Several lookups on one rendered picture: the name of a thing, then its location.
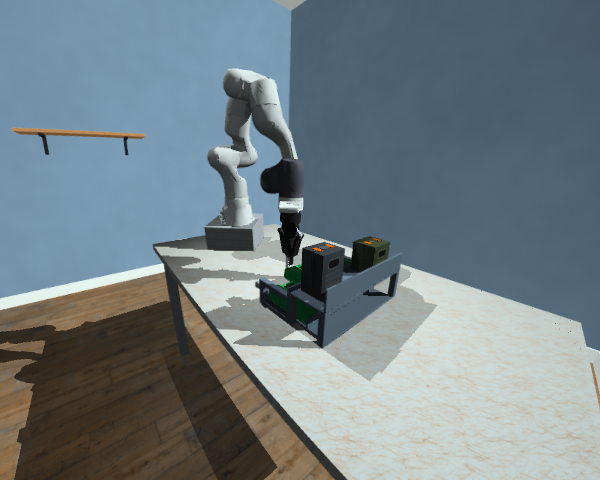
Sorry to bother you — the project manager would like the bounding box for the grey metal shelf rack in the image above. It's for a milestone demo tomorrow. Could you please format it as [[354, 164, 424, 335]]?
[[255, 253, 402, 349]]

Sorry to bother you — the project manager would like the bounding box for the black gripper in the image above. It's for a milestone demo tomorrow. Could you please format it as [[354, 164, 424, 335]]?
[[277, 212, 304, 268]]

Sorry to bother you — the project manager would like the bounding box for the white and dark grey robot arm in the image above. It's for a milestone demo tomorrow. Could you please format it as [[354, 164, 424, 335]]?
[[207, 69, 304, 227]]

